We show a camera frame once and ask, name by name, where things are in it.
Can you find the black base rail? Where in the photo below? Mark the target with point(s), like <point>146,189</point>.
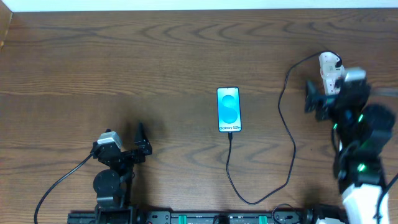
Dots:
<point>164,217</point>

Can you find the white power strip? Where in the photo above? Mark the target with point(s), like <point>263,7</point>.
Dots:
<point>329,84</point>

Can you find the brown cardboard panel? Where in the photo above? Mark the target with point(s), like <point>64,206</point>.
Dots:
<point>5,21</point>

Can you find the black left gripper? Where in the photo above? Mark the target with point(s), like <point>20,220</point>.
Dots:
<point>125,154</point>

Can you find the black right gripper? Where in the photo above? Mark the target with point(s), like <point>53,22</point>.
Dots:
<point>325,101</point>

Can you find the blue Galaxy smartphone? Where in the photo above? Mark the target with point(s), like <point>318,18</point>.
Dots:
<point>229,110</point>

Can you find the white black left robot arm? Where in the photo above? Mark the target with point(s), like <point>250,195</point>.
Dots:
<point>113,185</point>

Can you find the white USB charger adapter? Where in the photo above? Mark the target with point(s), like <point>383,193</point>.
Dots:
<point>328,68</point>

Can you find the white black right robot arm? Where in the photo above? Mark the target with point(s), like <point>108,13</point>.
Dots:
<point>363,130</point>

